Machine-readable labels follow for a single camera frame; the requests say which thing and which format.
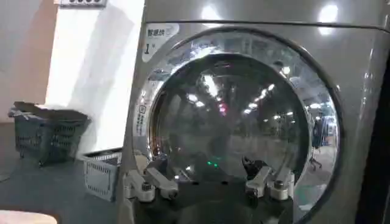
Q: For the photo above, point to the white plastic laundry basket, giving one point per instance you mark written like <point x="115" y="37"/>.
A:
<point x="102" y="173"/>

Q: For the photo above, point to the white wall power strip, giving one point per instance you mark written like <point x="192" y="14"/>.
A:
<point x="82" y="3"/>

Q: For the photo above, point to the white label sticker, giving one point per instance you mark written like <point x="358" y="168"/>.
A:
<point x="157" y="39"/>

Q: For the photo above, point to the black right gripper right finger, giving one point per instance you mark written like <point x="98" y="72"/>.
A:
<point x="268" y="181"/>

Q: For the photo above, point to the round glass dryer door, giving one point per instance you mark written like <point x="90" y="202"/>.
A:
<point x="234" y="121"/>

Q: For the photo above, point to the grey dryer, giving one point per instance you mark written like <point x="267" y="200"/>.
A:
<point x="347" y="91"/>

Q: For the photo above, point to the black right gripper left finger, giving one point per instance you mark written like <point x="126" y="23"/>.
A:
<point x="152" y="182"/>

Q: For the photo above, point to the dark green plastic basket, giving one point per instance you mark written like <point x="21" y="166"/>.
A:
<point x="48" y="134"/>

